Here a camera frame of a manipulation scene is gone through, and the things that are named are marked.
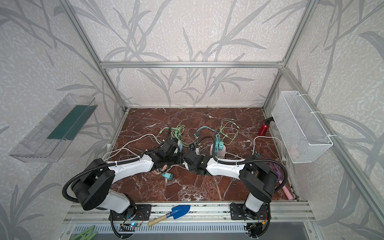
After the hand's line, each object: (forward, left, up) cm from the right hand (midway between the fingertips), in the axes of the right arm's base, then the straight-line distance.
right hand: (193, 158), depth 89 cm
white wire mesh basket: (-6, -48, +30) cm, 57 cm away
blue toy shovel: (-27, +7, -3) cm, 28 cm away
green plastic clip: (-36, +47, -2) cm, 60 cm away
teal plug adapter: (-10, +13, 0) cm, 17 cm away
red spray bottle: (+19, -47, +6) cm, 51 cm away
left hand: (+2, +4, +2) cm, 5 cm away
